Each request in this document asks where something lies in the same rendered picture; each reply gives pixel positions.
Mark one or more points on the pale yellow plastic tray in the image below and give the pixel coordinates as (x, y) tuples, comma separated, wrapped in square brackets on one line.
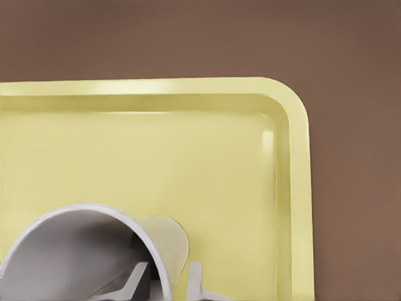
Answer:
[(194, 156)]

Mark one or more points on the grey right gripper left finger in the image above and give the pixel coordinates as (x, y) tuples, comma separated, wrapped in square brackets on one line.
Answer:
[(130, 283)]

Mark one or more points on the white IKEA cup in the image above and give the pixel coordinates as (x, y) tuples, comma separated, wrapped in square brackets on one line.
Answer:
[(78, 238)]

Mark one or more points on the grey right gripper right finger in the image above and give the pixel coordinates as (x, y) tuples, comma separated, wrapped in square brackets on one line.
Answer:
[(197, 282)]

